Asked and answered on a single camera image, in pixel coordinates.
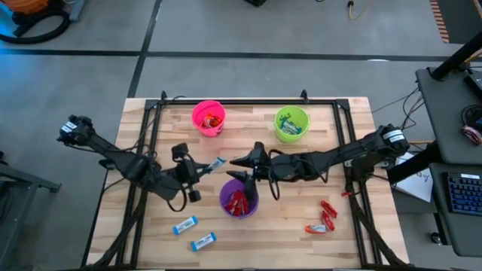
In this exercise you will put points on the grey keyboard shelf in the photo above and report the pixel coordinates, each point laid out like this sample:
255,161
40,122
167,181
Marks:
459,233

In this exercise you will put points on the pink plastic bucket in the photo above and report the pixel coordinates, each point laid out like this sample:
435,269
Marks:
199,111

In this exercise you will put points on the orange vacuum cleaner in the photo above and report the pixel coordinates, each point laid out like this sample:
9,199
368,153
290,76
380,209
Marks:
26,5

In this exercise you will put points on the black caster wheel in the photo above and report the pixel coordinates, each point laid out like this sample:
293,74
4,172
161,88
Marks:
437,238

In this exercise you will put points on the white paper sheet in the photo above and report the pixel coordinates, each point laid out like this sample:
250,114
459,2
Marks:
418,186

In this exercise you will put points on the grey metal bar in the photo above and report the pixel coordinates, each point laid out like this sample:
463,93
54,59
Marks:
77,9

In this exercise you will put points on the grey desk top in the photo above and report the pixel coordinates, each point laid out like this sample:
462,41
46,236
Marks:
440,113

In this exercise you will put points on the red KitKat bar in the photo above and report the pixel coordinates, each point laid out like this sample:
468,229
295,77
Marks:
238,205
230,203
328,221
245,206
329,209

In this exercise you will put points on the short black floor tape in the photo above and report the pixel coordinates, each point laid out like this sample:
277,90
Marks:
147,37

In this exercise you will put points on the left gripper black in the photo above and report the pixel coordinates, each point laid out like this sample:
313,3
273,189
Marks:
184,173

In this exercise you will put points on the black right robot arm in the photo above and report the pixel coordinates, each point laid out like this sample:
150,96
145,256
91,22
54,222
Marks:
339,154

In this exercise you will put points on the purple plastic bucket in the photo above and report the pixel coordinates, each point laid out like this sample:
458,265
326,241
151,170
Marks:
226,188

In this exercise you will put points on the black frame bracket clip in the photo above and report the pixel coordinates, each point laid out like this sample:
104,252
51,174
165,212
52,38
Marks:
163,96
304,96

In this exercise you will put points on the long black floor tape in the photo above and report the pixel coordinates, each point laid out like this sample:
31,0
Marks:
226,55

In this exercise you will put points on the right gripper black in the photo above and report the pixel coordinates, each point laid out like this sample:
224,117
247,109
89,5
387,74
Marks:
263,167

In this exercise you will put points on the green plastic bucket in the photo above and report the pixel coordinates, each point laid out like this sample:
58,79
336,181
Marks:
303,116

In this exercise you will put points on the white blue Hershey's bar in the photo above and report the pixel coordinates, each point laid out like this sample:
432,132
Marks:
216,164
203,241
288,130
185,225
295,126

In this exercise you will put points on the black mat with striped edge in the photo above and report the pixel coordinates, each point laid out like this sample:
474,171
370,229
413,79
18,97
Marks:
463,19

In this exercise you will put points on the black backlit keyboard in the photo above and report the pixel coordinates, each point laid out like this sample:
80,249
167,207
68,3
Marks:
465,193

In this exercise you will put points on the grey metal side stand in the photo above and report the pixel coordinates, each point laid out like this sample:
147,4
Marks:
30,180

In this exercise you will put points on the thick black pole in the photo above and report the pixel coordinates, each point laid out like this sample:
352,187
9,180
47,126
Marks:
455,58

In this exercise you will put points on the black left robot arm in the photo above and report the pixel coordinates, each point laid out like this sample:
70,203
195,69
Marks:
113,154

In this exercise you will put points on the small red tag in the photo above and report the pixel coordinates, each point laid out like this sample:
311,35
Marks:
345,194

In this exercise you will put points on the black aluminium table frame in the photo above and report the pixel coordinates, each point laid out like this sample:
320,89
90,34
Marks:
244,102

